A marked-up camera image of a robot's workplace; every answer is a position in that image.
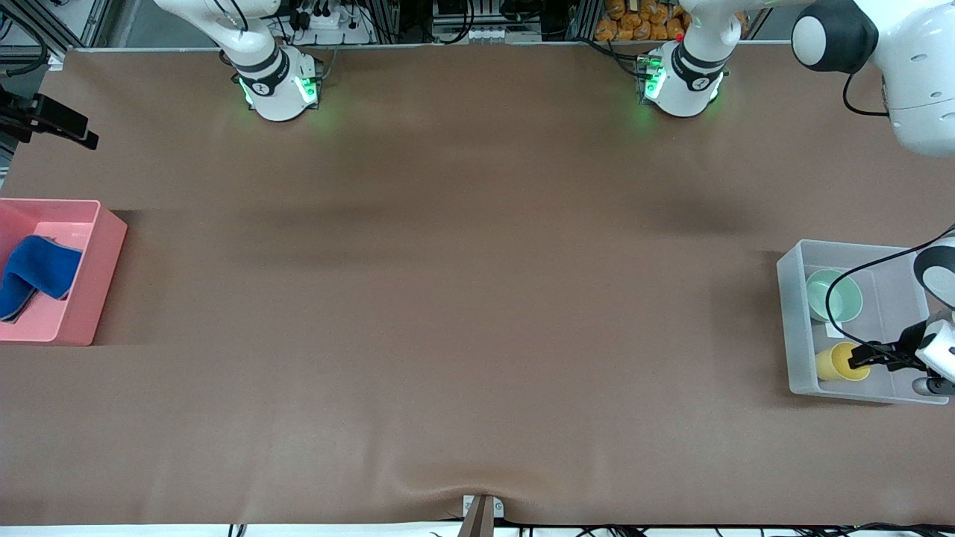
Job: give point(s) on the metal table bracket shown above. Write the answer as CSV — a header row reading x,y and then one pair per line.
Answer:
x,y
481,518

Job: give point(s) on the mint green bowl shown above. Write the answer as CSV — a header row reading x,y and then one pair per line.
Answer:
x,y
821,294

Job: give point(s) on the pink plastic bin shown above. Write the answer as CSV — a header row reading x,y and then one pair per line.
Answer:
x,y
93,283

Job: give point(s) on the small white socket strip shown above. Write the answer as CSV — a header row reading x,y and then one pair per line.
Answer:
x,y
492,33

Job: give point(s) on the yellow plastic cup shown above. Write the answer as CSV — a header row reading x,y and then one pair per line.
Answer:
x,y
832,363

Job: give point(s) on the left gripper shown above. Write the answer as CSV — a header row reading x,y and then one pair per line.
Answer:
x,y
900,350

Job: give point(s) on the white power strip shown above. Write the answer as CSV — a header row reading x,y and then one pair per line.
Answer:
x,y
336,26

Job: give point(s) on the aluminium frame post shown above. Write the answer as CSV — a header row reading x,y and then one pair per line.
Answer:
x,y
74,26

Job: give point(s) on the orange snack bags pile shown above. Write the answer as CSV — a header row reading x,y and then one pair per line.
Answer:
x,y
634,22

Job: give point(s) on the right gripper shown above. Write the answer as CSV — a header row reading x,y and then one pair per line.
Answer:
x,y
21,112

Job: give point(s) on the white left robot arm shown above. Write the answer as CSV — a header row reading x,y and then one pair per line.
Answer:
x,y
918,67

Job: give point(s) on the clear plastic bin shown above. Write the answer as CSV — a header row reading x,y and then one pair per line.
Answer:
x,y
895,373

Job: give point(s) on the blue cloth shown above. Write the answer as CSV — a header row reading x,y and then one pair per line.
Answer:
x,y
41,272

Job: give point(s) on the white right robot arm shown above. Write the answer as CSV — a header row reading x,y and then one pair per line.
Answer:
x,y
257,67

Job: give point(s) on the white label sticker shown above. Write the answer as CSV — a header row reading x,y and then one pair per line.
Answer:
x,y
837,330

